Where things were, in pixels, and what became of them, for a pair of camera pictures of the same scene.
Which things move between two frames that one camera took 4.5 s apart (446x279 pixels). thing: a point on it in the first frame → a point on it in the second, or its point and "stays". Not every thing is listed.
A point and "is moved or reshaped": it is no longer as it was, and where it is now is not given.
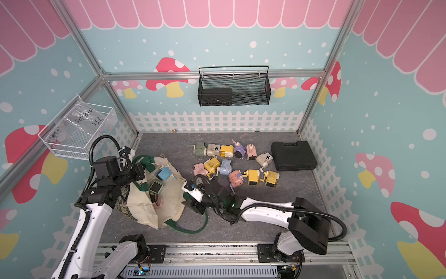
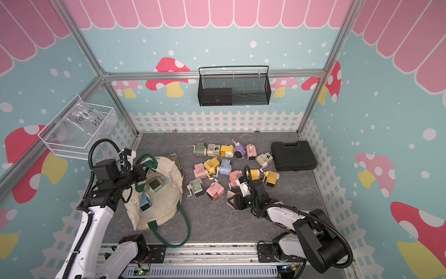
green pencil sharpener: x=200 y=149 stays
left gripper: x=139 y=171 stays
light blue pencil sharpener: x=164 y=173 → x=146 y=201
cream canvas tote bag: x=159 y=197 is moved or reshaped
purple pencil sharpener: x=240 y=151 stays
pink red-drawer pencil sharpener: x=159 y=202 is moved or reshaped
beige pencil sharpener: x=213 y=150 stays
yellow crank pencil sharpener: x=211 y=166 stays
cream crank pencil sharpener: x=263 y=159 stays
